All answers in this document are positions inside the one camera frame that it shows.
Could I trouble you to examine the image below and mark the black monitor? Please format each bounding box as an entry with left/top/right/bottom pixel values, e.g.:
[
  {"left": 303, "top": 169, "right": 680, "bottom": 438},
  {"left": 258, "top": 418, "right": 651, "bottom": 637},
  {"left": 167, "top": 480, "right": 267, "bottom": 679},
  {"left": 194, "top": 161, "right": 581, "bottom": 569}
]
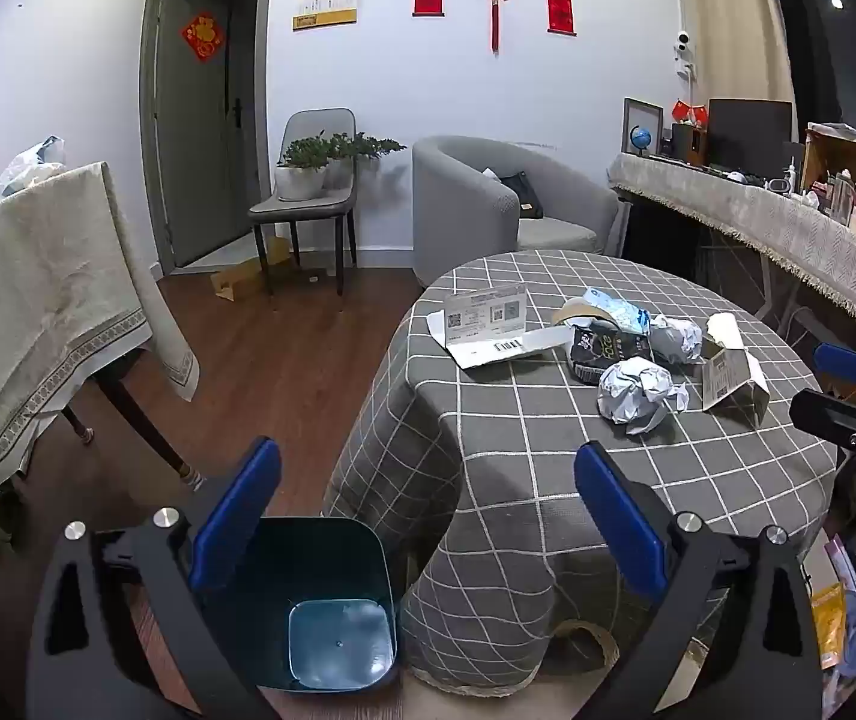
[{"left": 705, "top": 99, "right": 795, "bottom": 179}]

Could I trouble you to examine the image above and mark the small cardboard box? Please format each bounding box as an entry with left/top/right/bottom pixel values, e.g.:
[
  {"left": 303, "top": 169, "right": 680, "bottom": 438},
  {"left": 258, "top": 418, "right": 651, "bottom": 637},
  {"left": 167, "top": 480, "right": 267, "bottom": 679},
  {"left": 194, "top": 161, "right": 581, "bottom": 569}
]
[{"left": 700, "top": 312, "right": 772, "bottom": 421}]

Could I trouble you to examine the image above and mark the large paper ball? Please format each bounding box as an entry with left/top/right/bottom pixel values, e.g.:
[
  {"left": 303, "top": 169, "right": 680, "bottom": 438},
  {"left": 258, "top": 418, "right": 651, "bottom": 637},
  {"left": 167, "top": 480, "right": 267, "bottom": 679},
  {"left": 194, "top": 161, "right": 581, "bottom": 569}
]
[{"left": 597, "top": 358, "right": 690, "bottom": 434}]

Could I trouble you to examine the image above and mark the beige tape roll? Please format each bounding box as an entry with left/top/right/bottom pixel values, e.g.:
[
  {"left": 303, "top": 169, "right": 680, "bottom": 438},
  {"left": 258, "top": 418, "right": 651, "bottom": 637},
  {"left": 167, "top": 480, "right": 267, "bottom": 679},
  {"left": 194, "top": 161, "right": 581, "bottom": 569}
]
[{"left": 552, "top": 297, "right": 624, "bottom": 331}]

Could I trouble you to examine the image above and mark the white cardboard mailer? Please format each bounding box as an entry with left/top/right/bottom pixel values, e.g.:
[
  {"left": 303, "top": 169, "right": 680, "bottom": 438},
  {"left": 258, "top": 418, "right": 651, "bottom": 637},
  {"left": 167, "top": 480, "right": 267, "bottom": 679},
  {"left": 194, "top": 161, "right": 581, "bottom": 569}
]
[{"left": 426, "top": 283, "right": 586, "bottom": 370}]

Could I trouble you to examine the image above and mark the beige curtain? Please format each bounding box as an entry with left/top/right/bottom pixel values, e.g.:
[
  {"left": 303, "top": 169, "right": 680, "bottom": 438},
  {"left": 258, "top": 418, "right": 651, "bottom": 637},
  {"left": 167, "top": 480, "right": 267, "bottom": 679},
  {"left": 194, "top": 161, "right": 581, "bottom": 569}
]
[{"left": 679, "top": 0, "right": 797, "bottom": 136}]

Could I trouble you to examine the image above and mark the black cushion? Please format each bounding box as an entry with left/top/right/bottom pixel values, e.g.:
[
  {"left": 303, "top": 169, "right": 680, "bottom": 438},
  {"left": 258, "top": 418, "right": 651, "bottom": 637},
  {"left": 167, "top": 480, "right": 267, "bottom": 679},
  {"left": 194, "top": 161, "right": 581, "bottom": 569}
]
[{"left": 499, "top": 171, "right": 544, "bottom": 220}]

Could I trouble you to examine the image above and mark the long desk with fringed cloth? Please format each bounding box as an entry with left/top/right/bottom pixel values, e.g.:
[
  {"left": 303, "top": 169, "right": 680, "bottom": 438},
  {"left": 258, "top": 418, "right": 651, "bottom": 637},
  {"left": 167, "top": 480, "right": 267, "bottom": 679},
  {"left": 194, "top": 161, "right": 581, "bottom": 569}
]
[{"left": 608, "top": 152, "right": 856, "bottom": 353}]

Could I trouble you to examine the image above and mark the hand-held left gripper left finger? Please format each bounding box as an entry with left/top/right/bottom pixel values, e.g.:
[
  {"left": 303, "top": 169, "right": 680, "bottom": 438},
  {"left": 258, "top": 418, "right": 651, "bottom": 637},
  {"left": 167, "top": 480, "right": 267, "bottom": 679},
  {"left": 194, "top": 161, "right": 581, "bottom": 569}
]
[{"left": 26, "top": 435, "right": 283, "bottom": 720}]

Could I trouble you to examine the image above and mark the framed picture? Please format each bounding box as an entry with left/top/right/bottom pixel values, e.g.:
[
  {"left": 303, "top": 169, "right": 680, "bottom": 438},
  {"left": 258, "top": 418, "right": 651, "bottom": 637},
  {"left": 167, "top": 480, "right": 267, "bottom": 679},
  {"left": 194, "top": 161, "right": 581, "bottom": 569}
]
[{"left": 621, "top": 97, "right": 664, "bottom": 158}]

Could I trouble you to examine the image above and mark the small brown box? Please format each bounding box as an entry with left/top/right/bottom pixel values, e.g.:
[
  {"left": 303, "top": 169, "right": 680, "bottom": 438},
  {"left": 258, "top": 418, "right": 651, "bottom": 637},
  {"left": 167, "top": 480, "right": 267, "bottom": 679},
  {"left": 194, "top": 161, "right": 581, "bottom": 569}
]
[{"left": 672, "top": 124, "right": 707, "bottom": 162}]

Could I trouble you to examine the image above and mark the wooden crate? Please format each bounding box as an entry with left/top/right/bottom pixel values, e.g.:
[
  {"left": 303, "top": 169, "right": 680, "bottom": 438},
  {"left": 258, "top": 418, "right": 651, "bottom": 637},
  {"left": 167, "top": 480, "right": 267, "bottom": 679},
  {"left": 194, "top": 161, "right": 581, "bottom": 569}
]
[{"left": 801, "top": 122, "right": 856, "bottom": 222}]

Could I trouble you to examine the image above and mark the grey dining chair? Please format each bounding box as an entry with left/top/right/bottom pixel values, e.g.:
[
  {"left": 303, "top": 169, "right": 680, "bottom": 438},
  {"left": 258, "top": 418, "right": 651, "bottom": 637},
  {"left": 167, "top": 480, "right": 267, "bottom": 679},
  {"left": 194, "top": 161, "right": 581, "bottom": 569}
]
[{"left": 248, "top": 108, "right": 359, "bottom": 312}]

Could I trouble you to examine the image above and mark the potted plant in white pot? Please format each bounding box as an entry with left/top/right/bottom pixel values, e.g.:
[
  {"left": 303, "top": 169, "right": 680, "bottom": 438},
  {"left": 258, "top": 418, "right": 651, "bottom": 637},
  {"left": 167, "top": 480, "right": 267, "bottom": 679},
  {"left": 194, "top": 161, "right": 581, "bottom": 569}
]
[{"left": 276, "top": 136, "right": 331, "bottom": 202}]

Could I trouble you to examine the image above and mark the white plastic bag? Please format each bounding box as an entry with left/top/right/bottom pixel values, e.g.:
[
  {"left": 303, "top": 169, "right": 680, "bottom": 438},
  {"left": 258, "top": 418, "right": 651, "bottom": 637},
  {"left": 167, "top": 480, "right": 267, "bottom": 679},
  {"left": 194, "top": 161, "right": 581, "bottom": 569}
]
[{"left": 0, "top": 136, "right": 67, "bottom": 200}]

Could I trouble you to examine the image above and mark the grey armchair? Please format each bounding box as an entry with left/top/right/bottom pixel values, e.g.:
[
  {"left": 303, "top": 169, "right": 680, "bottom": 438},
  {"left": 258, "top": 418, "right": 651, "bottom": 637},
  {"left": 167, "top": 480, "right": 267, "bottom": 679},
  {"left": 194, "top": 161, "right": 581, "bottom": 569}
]
[{"left": 411, "top": 135, "right": 622, "bottom": 287}]

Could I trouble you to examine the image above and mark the grey checked tablecloth table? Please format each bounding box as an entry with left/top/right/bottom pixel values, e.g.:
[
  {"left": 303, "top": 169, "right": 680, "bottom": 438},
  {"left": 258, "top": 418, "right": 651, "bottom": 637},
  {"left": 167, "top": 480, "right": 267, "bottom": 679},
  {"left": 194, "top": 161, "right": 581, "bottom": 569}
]
[{"left": 323, "top": 249, "right": 842, "bottom": 698}]

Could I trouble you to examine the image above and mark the flat cardboard box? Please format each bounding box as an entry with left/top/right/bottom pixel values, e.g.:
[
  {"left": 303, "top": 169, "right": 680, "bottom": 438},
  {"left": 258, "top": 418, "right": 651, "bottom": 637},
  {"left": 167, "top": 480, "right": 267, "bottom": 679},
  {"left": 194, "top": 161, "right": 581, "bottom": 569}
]
[{"left": 210, "top": 236, "right": 301, "bottom": 302}]

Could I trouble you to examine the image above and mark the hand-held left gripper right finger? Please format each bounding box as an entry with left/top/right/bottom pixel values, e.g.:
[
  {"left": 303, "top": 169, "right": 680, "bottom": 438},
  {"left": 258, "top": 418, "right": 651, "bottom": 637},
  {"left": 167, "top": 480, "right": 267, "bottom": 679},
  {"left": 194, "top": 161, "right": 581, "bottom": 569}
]
[{"left": 574, "top": 441, "right": 823, "bottom": 720}]

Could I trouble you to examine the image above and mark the orange packet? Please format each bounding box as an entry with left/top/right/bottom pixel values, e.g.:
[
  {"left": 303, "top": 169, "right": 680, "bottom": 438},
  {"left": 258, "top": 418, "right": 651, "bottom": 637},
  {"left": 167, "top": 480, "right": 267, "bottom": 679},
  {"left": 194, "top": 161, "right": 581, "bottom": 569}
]
[{"left": 809, "top": 583, "right": 848, "bottom": 670}]

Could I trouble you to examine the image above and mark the trailing green potted plant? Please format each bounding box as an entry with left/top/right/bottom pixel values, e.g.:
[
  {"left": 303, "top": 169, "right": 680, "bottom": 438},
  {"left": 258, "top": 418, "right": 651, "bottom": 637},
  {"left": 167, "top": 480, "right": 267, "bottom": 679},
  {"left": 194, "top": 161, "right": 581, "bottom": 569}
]
[{"left": 327, "top": 132, "right": 406, "bottom": 188}]

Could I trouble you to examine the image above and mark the red diamond door decoration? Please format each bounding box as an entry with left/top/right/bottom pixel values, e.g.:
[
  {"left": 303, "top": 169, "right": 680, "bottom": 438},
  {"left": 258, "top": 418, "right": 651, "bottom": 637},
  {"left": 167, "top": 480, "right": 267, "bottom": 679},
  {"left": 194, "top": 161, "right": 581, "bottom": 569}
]
[{"left": 179, "top": 11, "right": 226, "bottom": 63}]

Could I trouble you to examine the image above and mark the beige patterned tablecloth table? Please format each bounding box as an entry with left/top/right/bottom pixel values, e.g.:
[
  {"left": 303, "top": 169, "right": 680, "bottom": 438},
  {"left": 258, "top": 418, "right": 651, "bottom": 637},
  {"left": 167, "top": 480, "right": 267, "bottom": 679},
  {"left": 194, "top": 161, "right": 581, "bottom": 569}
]
[{"left": 0, "top": 161, "right": 208, "bottom": 586}]

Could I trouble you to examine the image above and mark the dark teal trash bin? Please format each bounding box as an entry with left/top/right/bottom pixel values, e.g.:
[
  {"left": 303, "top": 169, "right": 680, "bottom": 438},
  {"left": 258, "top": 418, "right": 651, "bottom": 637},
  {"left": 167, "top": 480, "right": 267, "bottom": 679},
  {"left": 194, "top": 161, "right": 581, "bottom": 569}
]
[{"left": 195, "top": 516, "right": 400, "bottom": 695}]

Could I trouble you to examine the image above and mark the blue white plastic wrapper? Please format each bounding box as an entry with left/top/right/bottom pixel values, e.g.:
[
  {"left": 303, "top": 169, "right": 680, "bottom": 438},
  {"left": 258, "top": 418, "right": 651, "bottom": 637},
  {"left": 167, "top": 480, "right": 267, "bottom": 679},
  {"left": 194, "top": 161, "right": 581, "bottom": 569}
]
[{"left": 582, "top": 289, "right": 654, "bottom": 335}]

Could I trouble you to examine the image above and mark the small paper ball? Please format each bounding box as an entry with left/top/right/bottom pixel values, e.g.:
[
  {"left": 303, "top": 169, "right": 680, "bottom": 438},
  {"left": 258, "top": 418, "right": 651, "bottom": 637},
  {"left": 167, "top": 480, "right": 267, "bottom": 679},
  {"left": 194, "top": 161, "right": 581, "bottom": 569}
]
[{"left": 649, "top": 313, "right": 703, "bottom": 365}]

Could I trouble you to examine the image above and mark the grey door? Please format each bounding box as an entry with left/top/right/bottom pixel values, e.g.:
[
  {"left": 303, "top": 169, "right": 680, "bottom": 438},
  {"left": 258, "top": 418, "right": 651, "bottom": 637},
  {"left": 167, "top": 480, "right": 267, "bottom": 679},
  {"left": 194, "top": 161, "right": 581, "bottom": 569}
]
[{"left": 139, "top": 0, "right": 277, "bottom": 276}]

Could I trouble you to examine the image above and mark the black tissue packet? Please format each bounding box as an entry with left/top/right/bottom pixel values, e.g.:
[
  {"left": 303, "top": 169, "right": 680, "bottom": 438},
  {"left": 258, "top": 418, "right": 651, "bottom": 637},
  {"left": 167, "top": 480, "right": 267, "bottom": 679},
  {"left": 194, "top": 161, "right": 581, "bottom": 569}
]
[{"left": 567, "top": 319, "right": 654, "bottom": 385}]

